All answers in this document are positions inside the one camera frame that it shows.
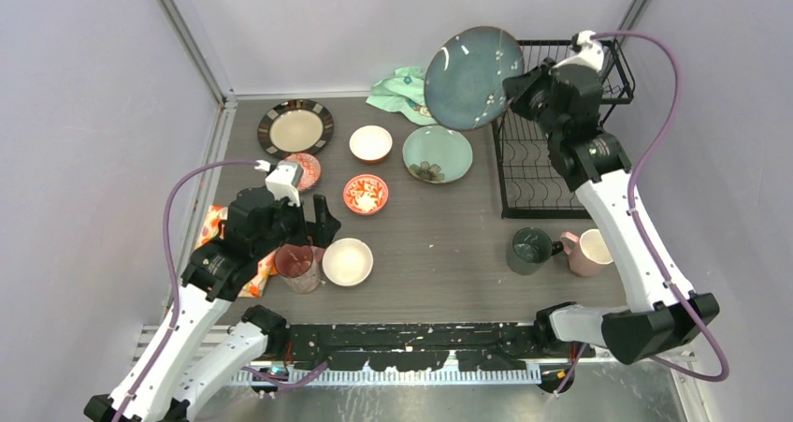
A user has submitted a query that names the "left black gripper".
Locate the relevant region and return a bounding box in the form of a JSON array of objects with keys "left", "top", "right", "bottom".
[{"left": 252, "top": 189, "right": 339, "bottom": 259}]

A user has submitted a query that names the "dark blue floral plate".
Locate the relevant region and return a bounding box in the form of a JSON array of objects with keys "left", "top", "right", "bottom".
[{"left": 424, "top": 26, "right": 525, "bottom": 131}]

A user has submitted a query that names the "black rimmed cream plate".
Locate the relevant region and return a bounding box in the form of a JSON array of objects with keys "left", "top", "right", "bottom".
[{"left": 256, "top": 99, "right": 335, "bottom": 159}]

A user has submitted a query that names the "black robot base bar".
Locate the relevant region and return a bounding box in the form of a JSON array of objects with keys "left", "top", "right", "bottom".
[{"left": 259, "top": 322, "right": 577, "bottom": 372}]

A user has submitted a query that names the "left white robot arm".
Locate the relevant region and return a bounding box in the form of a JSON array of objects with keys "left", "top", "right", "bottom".
[{"left": 83, "top": 187, "right": 341, "bottom": 421}]

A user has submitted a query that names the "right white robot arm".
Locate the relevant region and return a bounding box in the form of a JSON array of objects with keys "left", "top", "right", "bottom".
[{"left": 503, "top": 62, "right": 720, "bottom": 364}]

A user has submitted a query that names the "white ceramic bowl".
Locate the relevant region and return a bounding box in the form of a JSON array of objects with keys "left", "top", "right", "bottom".
[{"left": 322, "top": 238, "right": 374, "bottom": 287}]

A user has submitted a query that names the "pink glass mug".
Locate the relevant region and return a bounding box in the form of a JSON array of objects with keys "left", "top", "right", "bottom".
[{"left": 274, "top": 244, "right": 324, "bottom": 294}]

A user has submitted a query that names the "orange coral pattern bowl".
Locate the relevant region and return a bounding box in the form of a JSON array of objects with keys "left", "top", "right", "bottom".
[{"left": 342, "top": 174, "right": 389, "bottom": 215}]

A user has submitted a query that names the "orange floral cloth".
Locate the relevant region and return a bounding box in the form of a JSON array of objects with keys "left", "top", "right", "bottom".
[{"left": 194, "top": 205, "right": 278, "bottom": 298}]

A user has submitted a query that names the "white bowl orange outside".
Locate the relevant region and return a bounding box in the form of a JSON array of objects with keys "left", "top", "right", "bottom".
[{"left": 349, "top": 125, "right": 393, "bottom": 164}]

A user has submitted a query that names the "mint green flower plate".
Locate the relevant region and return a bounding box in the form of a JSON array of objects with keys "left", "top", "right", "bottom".
[{"left": 402, "top": 125, "right": 473, "bottom": 184}]

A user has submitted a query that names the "mint green cartoon cloth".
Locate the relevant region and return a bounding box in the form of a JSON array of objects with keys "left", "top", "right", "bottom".
[{"left": 366, "top": 67, "right": 437, "bottom": 126}]

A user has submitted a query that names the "dark green mug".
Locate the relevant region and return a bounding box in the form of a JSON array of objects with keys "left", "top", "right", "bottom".
[{"left": 506, "top": 227, "right": 563, "bottom": 275}]

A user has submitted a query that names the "pale pink mug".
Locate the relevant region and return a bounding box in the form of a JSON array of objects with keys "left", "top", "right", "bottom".
[{"left": 560, "top": 228, "right": 613, "bottom": 277}]

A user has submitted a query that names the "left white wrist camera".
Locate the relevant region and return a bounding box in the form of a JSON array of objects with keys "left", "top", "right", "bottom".
[{"left": 254, "top": 160, "right": 303, "bottom": 207}]

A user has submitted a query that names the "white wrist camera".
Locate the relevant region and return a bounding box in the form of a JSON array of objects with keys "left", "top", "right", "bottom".
[
  {"left": 554, "top": 30, "right": 604, "bottom": 73},
  {"left": 254, "top": 160, "right": 303, "bottom": 207}
]

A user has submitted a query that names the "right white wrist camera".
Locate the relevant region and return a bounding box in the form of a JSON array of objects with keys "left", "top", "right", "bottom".
[{"left": 554, "top": 30, "right": 604, "bottom": 73}]

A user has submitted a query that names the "black wire dish rack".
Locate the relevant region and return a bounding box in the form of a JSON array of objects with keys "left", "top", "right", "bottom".
[{"left": 492, "top": 38, "right": 635, "bottom": 219}]

